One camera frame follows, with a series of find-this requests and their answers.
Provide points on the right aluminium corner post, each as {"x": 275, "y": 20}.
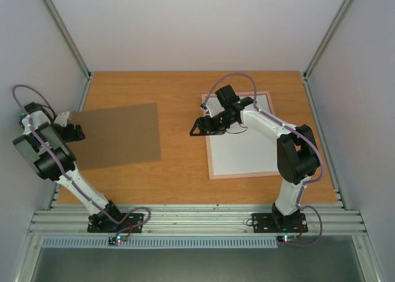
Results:
{"x": 333, "y": 26}

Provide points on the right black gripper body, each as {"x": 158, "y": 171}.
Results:
{"x": 204, "y": 124}

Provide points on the brown frame backing board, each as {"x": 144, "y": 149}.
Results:
{"x": 117, "y": 136}

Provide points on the pink picture frame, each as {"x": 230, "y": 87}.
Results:
{"x": 241, "y": 152}

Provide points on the aluminium rail base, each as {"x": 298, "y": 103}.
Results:
{"x": 201, "y": 220}

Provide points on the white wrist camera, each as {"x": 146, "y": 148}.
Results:
{"x": 213, "y": 107}
{"x": 62, "y": 119}

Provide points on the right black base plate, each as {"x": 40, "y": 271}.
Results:
{"x": 263, "y": 223}

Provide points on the grey slotted cable duct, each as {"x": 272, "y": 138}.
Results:
{"x": 163, "y": 242}

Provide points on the aluminium corner post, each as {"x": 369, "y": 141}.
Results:
{"x": 52, "y": 9}
{"x": 333, "y": 26}

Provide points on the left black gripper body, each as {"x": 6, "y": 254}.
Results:
{"x": 67, "y": 136}

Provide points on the left aluminium corner post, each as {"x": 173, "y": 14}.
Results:
{"x": 52, "y": 9}

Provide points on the left controller board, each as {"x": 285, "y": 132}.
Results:
{"x": 116, "y": 240}

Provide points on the right controller board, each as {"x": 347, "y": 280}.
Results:
{"x": 287, "y": 238}

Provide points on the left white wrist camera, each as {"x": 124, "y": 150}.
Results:
{"x": 62, "y": 119}

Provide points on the controller board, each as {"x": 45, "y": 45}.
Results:
{"x": 287, "y": 238}
{"x": 116, "y": 240}

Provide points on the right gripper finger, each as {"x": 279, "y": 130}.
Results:
{"x": 198, "y": 129}
{"x": 210, "y": 133}

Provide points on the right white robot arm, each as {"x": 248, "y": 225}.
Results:
{"x": 297, "y": 155}

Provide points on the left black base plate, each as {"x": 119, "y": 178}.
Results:
{"x": 133, "y": 224}

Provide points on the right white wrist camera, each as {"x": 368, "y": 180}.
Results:
{"x": 213, "y": 107}

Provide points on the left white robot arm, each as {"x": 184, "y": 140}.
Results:
{"x": 44, "y": 150}

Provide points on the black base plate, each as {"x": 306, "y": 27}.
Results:
{"x": 133, "y": 224}
{"x": 263, "y": 223}

